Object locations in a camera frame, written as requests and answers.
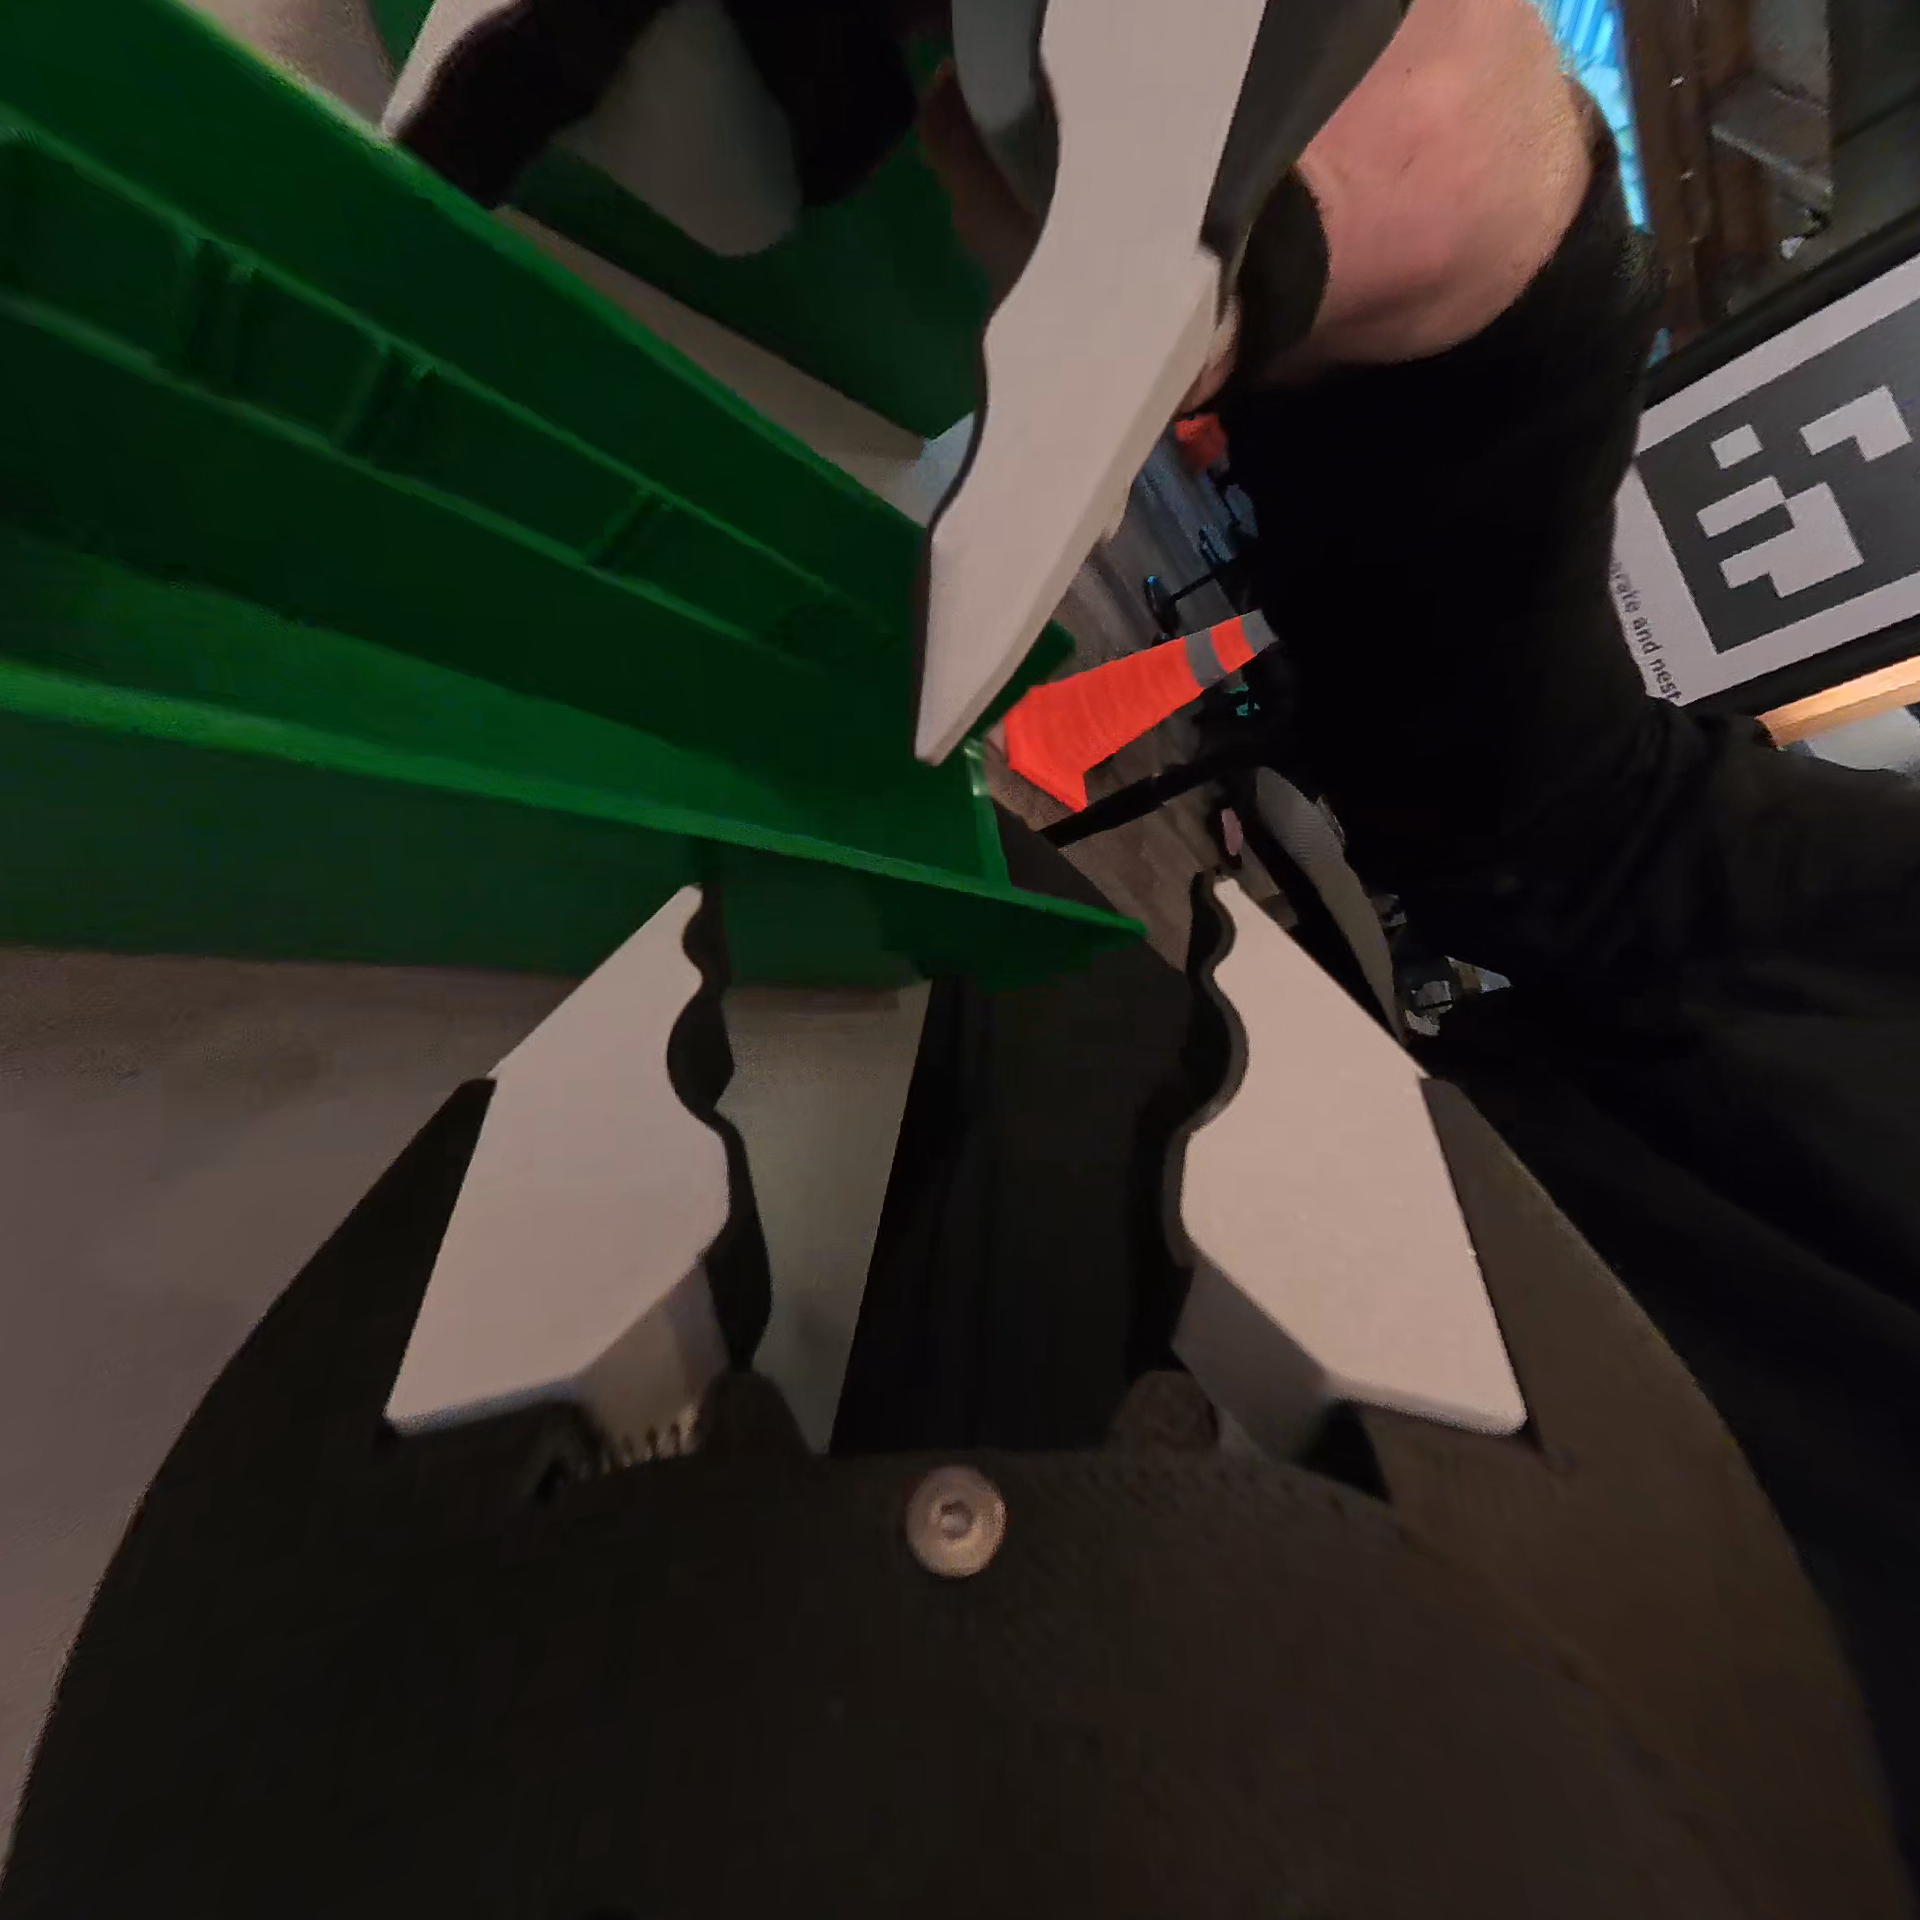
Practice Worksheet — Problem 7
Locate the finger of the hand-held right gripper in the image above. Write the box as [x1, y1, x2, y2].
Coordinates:
[912, 0, 1272, 769]
[382, 0, 922, 207]

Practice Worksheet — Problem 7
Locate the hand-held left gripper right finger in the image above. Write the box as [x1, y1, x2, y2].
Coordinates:
[1163, 873, 1528, 1470]

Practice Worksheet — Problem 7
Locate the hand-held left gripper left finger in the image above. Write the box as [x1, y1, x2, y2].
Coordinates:
[382, 883, 776, 1470]

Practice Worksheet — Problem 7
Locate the person's right forearm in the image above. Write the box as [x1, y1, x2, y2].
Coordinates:
[1215, 88, 1711, 902]

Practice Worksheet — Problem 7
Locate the person's right hand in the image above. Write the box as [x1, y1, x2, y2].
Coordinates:
[1184, 0, 1622, 413]

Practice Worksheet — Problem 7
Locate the orange traffic cone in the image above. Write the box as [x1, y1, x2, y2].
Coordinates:
[997, 606, 1280, 813]

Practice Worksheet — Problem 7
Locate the fiducial marker sign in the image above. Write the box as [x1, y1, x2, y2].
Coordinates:
[1612, 247, 1920, 710]

